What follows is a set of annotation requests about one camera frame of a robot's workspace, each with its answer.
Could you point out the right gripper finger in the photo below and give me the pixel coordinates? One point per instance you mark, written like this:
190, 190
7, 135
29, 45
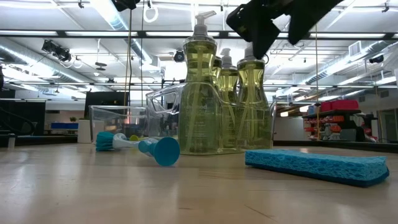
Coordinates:
261, 37
300, 28

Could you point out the soap bottle with barcode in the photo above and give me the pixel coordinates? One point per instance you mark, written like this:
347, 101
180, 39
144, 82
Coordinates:
252, 93

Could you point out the clear yellow-green soap pump bottle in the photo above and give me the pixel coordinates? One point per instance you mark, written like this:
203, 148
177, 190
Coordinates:
228, 84

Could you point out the soap bottle with method label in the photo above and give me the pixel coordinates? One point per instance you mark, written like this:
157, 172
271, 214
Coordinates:
199, 93

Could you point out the blue sponge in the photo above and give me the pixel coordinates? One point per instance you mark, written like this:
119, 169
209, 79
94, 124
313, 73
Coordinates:
311, 165

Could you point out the blue dish brush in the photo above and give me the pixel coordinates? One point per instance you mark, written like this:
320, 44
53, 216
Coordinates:
163, 151

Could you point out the yellow dish brush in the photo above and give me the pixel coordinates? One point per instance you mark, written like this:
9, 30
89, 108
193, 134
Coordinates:
133, 137

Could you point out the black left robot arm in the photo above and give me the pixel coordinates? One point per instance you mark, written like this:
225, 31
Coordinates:
124, 4

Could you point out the red storage bins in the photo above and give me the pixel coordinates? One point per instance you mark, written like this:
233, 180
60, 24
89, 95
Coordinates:
339, 105

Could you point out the black shelf rack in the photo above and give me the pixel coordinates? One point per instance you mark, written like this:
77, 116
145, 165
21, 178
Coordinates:
332, 111

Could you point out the small clear plastic bin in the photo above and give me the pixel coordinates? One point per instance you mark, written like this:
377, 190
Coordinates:
118, 121

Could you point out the black monitor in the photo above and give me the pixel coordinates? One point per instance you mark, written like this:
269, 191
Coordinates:
105, 99

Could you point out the black overhead light bar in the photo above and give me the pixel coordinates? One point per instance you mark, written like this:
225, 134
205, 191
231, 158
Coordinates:
59, 32

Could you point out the blue box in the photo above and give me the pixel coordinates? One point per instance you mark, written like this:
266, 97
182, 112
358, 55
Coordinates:
63, 125

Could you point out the black desk partition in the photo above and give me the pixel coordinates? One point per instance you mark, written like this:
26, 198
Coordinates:
21, 118

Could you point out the silver ventilation duct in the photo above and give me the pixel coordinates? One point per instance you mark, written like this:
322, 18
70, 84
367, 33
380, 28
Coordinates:
116, 21
31, 62
342, 63

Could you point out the black ceiling camera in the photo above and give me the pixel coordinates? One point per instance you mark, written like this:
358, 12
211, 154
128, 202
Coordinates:
57, 51
376, 59
178, 56

